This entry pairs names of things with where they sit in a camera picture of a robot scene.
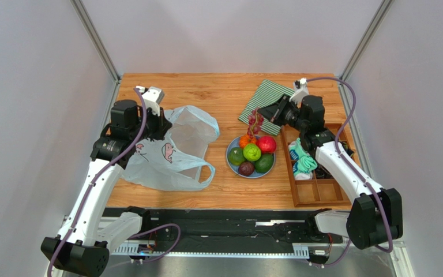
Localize orange mini pumpkin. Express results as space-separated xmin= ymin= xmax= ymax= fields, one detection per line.
xmin=238 ymin=134 xmax=258 ymax=149

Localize light blue cartoon plastic bag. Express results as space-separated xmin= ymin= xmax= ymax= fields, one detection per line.
xmin=122 ymin=105 xmax=220 ymax=191

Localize dark green round fruit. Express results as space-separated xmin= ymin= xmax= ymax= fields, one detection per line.
xmin=228 ymin=147 xmax=246 ymax=166

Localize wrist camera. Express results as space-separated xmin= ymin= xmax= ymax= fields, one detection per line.
xmin=290 ymin=78 xmax=309 ymax=104
xmin=134 ymin=85 xmax=165 ymax=117

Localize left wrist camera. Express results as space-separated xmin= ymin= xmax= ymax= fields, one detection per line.
xmin=134 ymin=85 xmax=165 ymax=117

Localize purple grape bunch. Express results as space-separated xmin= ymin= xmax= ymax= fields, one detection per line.
xmin=247 ymin=108 xmax=264 ymax=139

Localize dark purple passion fruit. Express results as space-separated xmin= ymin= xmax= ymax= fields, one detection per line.
xmin=238 ymin=161 xmax=255 ymax=177

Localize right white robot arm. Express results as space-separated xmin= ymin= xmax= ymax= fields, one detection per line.
xmin=258 ymin=95 xmax=403 ymax=249

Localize light green wrinkled fruit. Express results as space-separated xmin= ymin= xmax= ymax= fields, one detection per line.
xmin=243 ymin=143 xmax=262 ymax=162

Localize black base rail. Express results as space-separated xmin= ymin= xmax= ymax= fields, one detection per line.
xmin=115 ymin=209 xmax=346 ymax=259

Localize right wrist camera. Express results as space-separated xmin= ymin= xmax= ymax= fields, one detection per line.
xmin=290 ymin=78 xmax=309 ymax=104

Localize dark coiled cable bundle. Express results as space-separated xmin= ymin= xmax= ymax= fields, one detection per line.
xmin=336 ymin=140 xmax=355 ymax=156

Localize red apple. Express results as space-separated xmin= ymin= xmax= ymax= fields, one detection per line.
xmin=257 ymin=136 xmax=277 ymax=154

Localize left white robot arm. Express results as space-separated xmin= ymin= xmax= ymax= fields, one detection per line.
xmin=40 ymin=100 xmax=172 ymax=276

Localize green white striped cloth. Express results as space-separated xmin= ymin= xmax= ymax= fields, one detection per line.
xmin=238 ymin=79 xmax=294 ymax=124

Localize blue round plate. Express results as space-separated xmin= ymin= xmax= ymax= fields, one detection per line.
xmin=226 ymin=136 xmax=276 ymax=179

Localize wooden compartment tray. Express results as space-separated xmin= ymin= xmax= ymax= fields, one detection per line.
xmin=280 ymin=125 xmax=351 ymax=210

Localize green avocado fruit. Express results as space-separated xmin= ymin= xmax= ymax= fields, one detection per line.
xmin=254 ymin=154 xmax=275 ymax=173

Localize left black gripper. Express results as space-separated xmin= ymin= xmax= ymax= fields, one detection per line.
xmin=129 ymin=104 xmax=172 ymax=143

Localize teal white socks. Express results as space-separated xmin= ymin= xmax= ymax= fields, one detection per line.
xmin=288 ymin=138 xmax=318 ymax=181

